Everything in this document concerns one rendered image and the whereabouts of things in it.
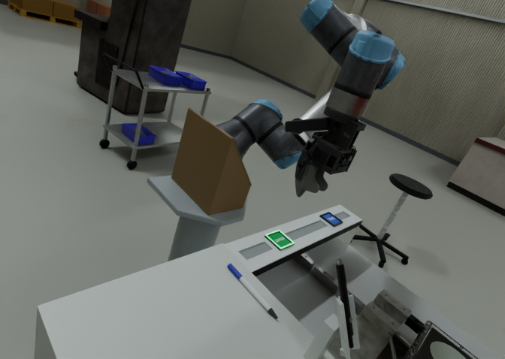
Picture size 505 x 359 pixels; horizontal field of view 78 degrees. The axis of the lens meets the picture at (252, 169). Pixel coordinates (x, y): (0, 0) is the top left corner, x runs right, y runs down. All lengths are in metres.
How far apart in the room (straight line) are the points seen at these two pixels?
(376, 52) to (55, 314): 0.65
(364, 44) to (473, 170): 6.08
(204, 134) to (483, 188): 5.99
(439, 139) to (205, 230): 8.74
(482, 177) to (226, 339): 6.28
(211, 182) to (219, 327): 0.55
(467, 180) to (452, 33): 4.44
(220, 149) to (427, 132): 8.85
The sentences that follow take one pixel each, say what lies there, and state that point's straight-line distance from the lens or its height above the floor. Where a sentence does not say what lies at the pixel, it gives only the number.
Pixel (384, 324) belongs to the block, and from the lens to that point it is 0.86.
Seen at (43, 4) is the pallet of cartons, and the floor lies 0.36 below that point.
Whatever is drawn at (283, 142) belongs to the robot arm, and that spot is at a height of 1.10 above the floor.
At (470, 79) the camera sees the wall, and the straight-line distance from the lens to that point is 9.54.
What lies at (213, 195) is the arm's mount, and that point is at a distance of 1.01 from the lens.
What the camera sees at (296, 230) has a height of 0.96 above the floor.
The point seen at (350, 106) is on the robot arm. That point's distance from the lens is 0.63.
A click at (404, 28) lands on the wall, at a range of 10.25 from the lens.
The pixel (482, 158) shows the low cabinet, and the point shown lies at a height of 0.70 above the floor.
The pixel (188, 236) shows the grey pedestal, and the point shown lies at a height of 0.68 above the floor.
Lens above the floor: 1.40
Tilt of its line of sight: 23 degrees down
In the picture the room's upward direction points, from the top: 20 degrees clockwise
